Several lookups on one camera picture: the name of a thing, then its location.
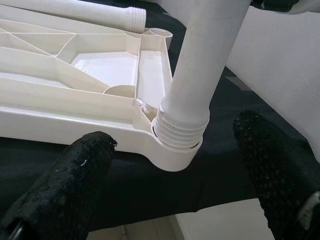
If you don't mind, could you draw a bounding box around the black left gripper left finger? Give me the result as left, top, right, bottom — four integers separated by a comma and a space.
0, 131, 118, 240

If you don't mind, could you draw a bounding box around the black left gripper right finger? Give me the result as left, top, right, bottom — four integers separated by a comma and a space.
232, 109, 320, 240

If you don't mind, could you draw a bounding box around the white plastic table leg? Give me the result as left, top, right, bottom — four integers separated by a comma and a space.
152, 0, 251, 151
48, 0, 146, 33

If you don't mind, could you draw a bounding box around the white plastic table top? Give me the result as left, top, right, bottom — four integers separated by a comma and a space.
0, 3, 202, 173

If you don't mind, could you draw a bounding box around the black tablecloth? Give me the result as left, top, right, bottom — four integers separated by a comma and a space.
0, 0, 320, 233

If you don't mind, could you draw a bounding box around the clear tape strip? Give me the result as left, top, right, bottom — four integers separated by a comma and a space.
226, 74, 250, 93

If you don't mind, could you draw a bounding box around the clear plastic wrap scrap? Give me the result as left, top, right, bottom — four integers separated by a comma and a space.
134, 97, 152, 116

